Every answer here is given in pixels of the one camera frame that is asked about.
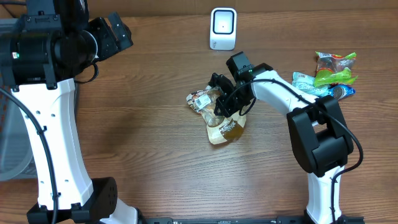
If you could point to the blue Oreo cookie pack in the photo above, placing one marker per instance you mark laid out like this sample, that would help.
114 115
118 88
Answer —
339 92

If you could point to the green clear snack bag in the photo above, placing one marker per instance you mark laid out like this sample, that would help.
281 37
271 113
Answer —
333 69

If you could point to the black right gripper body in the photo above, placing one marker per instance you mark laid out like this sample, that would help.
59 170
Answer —
231 101

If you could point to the white barcode scanner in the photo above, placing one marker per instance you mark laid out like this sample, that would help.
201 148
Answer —
223 28

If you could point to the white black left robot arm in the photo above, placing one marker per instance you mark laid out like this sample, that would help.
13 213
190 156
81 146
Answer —
42 52

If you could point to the teal wet wipes pack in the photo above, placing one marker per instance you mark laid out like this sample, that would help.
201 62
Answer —
305 83

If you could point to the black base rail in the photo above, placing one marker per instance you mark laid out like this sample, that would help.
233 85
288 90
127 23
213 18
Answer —
278 220

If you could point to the grey plastic mesh basket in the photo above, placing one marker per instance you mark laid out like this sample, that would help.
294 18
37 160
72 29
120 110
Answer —
17 161

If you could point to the beige brown snack bag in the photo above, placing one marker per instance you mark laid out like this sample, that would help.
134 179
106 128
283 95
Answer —
219 128

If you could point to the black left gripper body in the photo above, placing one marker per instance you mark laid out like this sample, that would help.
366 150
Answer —
106 40

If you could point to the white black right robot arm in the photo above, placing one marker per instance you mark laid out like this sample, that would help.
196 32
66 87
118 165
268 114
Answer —
320 139

